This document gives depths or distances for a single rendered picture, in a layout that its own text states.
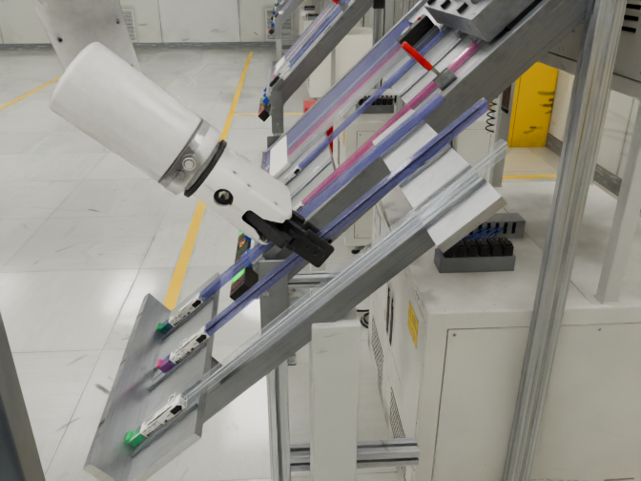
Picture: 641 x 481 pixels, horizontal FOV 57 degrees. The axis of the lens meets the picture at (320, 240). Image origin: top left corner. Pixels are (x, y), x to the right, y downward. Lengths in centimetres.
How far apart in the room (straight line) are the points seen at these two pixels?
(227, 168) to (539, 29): 56
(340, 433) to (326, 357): 13
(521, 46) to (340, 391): 58
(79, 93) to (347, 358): 43
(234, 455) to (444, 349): 76
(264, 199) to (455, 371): 70
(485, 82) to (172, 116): 54
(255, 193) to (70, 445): 134
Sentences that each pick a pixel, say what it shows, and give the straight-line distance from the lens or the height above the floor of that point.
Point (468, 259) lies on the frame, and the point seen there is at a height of 65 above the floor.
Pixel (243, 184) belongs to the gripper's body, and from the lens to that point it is 62.
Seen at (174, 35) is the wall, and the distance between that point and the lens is 992.
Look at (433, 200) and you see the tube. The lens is 57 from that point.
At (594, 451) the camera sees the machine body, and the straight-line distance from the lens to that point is 148.
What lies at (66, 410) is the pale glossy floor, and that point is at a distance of 198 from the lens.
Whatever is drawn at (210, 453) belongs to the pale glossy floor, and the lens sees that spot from 173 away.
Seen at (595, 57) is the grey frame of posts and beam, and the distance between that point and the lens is 100.
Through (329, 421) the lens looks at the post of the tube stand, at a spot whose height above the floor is 66.
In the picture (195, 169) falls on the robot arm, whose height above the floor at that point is 101.
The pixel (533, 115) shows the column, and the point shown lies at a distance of 454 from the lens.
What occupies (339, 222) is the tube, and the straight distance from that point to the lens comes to 68.
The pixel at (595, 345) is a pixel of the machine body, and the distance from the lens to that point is 129.
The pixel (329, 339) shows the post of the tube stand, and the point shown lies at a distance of 73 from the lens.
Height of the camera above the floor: 121
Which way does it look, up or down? 25 degrees down
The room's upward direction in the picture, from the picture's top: straight up
